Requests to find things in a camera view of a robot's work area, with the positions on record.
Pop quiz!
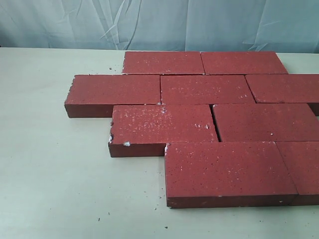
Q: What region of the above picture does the speckled chipped red brick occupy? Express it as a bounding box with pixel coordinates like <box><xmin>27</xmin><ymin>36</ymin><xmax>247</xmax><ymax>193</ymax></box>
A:
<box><xmin>108</xmin><ymin>105</ymin><xmax>218</xmax><ymax>158</ymax></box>

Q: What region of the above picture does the lone red brick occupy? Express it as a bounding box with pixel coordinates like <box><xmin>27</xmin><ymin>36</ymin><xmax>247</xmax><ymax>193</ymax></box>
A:
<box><xmin>64</xmin><ymin>75</ymin><xmax>160</xmax><ymax>118</ymax></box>

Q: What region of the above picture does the right edge red brick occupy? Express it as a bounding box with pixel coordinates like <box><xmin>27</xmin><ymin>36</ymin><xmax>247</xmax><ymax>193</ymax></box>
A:
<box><xmin>245</xmin><ymin>74</ymin><xmax>319</xmax><ymax>116</ymax></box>

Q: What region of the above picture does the white fabric backdrop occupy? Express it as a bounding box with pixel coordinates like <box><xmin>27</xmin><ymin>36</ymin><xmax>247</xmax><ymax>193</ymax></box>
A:
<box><xmin>0</xmin><ymin>0</ymin><xmax>319</xmax><ymax>53</ymax></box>

